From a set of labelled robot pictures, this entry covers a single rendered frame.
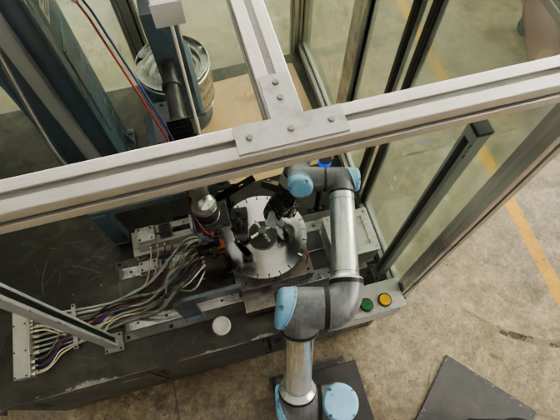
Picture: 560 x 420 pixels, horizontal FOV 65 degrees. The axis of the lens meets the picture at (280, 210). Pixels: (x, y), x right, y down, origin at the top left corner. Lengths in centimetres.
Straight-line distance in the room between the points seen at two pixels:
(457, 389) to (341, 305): 151
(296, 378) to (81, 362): 86
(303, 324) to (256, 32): 80
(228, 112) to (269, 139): 167
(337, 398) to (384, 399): 104
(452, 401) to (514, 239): 104
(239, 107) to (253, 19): 155
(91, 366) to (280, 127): 149
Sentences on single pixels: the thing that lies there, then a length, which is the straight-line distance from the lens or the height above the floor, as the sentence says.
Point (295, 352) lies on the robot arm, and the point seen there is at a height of 118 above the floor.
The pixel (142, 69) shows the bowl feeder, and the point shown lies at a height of 107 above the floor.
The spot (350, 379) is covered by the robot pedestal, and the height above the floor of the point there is 75.
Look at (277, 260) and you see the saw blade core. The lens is 162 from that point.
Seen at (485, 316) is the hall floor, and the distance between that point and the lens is 278.
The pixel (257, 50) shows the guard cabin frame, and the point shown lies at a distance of 62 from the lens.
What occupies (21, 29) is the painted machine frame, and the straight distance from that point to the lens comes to 146.
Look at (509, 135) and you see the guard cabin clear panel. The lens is 97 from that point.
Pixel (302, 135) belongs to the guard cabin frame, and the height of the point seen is 205.
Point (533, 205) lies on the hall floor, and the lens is 317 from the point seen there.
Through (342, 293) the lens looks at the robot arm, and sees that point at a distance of 122.
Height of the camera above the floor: 249
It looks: 65 degrees down
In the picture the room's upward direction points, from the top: straight up
